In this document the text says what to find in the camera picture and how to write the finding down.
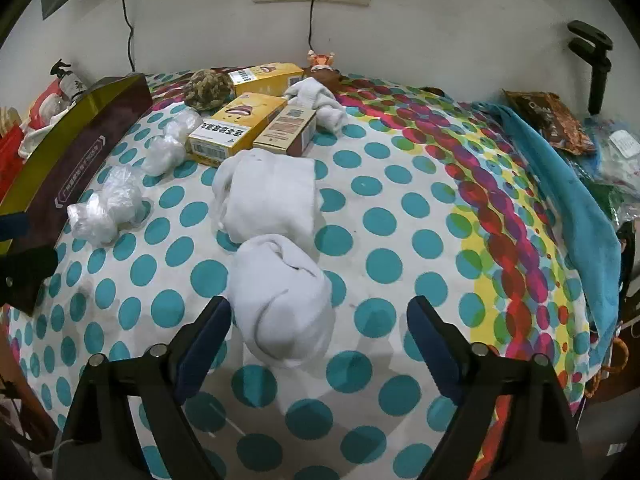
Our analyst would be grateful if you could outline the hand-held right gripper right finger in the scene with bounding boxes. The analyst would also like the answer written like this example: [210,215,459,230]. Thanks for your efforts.
[406,296,586,480]

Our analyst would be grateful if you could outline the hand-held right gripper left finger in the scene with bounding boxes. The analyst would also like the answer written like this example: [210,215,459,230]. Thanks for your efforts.
[57,296,233,480]

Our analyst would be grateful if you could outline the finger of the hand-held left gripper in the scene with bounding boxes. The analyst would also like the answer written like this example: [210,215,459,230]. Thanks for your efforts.
[0,246,60,317]
[0,214,29,242]

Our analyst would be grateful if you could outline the white sock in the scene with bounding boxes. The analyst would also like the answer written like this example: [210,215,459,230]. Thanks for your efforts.
[227,233,336,367]
[284,77,348,136]
[211,149,321,263]

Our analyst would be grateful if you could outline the gold tin box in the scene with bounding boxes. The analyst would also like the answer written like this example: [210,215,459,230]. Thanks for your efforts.
[0,72,154,261]

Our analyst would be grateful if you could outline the orange and white carton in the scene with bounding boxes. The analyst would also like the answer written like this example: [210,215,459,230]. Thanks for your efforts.
[186,92,290,168]

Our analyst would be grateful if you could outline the brown cardboard box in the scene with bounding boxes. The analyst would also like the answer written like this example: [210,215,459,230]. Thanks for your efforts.
[252,104,318,158]

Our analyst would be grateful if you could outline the red plastic bag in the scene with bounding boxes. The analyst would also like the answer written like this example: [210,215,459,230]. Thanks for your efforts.
[0,122,32,201]

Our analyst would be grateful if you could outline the white cloth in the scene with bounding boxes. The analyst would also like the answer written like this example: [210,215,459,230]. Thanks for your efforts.
[17,107,71,158]

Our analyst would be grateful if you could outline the polka dot bedsheet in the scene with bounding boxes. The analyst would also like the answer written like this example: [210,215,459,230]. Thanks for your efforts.
[0,67,621,480]

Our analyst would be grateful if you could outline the blue towel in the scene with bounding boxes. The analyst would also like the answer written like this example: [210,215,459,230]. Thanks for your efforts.
[472,101,623,361]

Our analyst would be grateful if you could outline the green plastic bag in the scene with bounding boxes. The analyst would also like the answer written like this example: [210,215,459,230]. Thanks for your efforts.
[585,180,636,223]

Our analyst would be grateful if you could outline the brown woven ball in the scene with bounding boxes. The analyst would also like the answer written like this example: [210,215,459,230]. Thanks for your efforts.
[182,70,236,110]

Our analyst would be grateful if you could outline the brown snack packet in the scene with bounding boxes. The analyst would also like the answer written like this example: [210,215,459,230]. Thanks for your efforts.
[502,89,598,156]

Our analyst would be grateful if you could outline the clear plastic bag white label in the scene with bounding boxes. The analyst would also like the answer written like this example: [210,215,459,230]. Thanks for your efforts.
[582,115,640,186]

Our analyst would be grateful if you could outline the small yellow medicine box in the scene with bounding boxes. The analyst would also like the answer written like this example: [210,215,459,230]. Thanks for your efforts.
[227,62,306,98]

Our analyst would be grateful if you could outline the orange toy figurine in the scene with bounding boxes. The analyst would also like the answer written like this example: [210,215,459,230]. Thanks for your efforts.
[306,49,337,73]

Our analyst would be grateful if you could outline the black clamp stand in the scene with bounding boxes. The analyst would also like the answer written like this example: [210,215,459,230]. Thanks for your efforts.
[567,20,615,116]

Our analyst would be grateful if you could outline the thick black cable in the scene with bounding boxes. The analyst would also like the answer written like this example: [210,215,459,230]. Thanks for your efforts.
[119,0,137,72]

